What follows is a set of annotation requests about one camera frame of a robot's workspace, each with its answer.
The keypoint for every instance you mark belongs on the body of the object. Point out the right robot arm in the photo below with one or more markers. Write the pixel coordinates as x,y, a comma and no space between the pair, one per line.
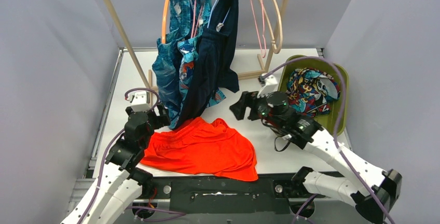
371,190

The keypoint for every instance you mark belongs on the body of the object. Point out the aluminium frame rail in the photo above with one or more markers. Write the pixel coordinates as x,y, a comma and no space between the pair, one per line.
86,190

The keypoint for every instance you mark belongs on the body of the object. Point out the green plastic basket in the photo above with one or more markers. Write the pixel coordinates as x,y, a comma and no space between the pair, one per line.
336,118

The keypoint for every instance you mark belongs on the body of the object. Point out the comic print shorts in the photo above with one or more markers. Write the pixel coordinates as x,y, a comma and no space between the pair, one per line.
310,91

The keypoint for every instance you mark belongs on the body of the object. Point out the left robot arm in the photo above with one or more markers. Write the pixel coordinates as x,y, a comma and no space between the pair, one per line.
120,181

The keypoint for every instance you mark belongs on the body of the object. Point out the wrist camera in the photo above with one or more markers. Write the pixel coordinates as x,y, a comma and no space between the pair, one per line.
139,101
268,85

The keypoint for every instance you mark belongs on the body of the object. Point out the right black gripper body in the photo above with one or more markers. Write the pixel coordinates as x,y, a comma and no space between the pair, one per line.
258,108

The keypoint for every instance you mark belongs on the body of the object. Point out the pink wire hanger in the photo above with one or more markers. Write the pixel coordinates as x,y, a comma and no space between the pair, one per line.
260,32

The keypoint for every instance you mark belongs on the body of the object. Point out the navy blue shorts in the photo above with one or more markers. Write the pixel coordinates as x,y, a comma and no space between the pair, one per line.
216,52

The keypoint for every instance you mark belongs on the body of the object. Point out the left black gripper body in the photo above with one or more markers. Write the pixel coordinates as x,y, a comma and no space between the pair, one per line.
160,117

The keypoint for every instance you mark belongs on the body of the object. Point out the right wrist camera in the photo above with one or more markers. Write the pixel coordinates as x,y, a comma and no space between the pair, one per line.
268,85

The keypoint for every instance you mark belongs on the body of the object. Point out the orange shorts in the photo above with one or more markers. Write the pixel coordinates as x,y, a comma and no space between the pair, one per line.
199,147

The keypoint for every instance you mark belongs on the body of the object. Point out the light blue hanger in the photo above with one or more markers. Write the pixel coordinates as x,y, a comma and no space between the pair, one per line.
219,13

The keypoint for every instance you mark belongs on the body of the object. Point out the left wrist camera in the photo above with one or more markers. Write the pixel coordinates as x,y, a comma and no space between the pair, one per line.
139,101

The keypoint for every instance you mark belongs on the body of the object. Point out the teal shark print shorts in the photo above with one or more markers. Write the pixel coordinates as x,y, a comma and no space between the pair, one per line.
169,57

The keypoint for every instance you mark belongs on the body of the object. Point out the orange wooden hanger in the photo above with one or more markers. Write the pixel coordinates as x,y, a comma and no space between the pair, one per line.
164,21

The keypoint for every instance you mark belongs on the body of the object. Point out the light wooden hanger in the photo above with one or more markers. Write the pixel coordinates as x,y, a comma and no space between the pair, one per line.
276,33

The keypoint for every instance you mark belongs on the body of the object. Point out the light blue shark shorts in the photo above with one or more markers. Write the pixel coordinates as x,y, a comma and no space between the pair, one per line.
188,48

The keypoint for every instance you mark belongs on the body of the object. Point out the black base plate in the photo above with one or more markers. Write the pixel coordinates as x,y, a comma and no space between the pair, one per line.
219,195

